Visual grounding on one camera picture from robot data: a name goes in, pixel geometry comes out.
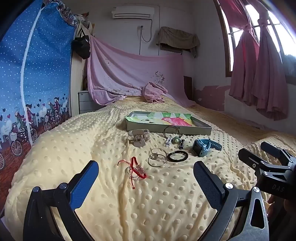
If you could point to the dark brown board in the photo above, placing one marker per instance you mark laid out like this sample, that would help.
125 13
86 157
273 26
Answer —
187 87

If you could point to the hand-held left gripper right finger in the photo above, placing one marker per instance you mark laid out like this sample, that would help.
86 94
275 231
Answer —
205 183

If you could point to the beige hair claw clip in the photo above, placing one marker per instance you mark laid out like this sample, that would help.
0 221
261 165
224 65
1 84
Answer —
138 136

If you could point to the pink hanging sheet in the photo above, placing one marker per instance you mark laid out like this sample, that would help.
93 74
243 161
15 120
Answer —
120 69

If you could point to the thin silver bangle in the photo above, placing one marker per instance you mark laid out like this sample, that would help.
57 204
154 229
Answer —
129 177

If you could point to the blue dotted printed curtain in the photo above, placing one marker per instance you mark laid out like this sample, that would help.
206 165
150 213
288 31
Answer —
41 81

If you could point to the black hanging bag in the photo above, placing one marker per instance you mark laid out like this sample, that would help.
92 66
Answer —
82 46

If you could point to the blue smartwatch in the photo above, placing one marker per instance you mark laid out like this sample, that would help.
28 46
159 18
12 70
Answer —
202 147

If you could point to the grey drawer cabinet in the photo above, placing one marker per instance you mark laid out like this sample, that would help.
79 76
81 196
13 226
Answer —
86 102

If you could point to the brown draped cloth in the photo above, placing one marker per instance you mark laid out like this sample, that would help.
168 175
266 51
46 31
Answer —
178 38

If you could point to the person's right hand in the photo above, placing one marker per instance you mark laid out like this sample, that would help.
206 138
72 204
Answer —
271 202

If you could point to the grey tray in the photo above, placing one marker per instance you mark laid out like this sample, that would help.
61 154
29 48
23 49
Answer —
166 129

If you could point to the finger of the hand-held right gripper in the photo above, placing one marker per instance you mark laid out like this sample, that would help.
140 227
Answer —
275 153
249 157

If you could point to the white air conditioner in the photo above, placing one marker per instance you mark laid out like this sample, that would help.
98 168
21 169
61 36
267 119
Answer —
133 12

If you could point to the crumpled pink towel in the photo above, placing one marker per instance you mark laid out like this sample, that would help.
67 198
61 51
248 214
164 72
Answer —
155 91

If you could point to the brown framed window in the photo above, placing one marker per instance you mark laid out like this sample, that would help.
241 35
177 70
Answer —
227 41

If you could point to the light wooden panel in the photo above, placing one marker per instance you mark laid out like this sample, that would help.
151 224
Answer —
77 76

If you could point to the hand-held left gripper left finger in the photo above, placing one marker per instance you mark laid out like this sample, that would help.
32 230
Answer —
84 180

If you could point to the colourful printed cloth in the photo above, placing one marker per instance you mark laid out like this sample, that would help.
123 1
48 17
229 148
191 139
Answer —
166 119

